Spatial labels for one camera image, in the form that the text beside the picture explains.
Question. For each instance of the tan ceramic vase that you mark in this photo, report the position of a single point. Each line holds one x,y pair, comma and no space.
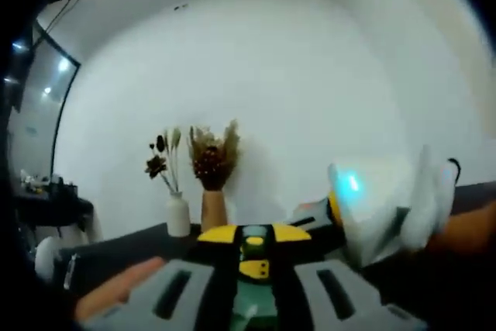
214,214

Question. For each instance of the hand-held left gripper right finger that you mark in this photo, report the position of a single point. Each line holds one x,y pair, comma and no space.
341,296

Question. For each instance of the white ceramic vase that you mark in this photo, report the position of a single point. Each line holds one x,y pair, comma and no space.
178,216

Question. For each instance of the black device with silver edge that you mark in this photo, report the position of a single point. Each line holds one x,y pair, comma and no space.
70,271

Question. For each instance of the green plastic dustpan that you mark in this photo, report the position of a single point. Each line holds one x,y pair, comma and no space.
253,304

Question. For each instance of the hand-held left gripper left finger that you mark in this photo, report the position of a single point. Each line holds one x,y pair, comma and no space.
155,296

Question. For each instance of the dark dried flower stems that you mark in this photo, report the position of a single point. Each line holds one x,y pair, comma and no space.
162,160

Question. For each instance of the black tabletop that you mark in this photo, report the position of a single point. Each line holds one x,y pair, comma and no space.
426,292

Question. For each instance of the dried pampas pinecone bouquet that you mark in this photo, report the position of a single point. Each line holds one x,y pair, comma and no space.
213,156

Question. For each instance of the person's left hand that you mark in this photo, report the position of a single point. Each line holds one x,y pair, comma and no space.
112,292

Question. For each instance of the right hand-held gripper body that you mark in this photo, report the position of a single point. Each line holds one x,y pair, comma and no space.
387,207

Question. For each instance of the white rounded object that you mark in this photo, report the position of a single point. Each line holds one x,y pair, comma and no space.
47,257

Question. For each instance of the black framed glass door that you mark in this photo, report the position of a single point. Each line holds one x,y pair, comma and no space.
42,87

